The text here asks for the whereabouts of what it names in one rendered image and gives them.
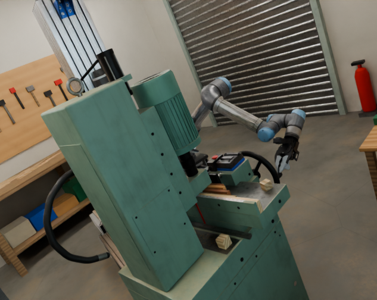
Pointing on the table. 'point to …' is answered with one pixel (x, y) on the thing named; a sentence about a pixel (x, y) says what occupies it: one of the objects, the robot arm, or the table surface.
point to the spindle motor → (168, 109)
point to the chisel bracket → (199, 181)
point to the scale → (221, 198)
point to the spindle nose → (188, 164)
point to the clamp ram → (215, 177)
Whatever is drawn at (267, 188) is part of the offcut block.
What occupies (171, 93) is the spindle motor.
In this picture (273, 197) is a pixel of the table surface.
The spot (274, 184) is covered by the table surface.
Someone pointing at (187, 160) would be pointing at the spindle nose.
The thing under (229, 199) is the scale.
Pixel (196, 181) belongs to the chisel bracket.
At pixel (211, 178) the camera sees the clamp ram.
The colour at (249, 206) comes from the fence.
